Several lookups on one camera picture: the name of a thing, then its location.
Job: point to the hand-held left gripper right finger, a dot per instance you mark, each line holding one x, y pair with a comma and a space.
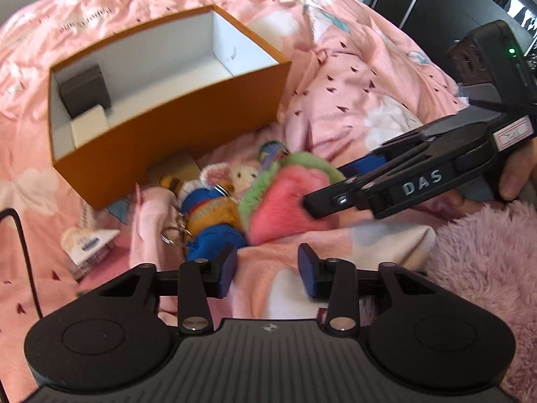
305, 269

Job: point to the pink printed duvet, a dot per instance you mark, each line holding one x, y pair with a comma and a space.
356, 50

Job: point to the white cosmetic tube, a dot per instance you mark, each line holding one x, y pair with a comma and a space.
88, 247

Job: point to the kraft cardboard small box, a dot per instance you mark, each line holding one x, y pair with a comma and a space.
176, 168

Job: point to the person's right hand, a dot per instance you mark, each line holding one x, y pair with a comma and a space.
514, 176

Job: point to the orange cardboard box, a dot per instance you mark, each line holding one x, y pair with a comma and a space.
168, 134

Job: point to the white crochet bunny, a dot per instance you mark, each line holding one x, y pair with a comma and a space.
245, 176

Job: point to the black wardrobe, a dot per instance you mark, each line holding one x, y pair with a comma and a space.
440, 0

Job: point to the purple round trinket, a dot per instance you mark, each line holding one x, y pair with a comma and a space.
270, 153

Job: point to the dark grey small box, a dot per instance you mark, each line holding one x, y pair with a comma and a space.
84, 90

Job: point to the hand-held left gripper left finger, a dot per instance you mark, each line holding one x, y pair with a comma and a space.
228, 270

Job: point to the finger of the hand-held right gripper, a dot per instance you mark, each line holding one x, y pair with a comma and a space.
369, 163
331, 201

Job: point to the pink fluffy blanket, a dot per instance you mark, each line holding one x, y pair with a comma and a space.
482, 268

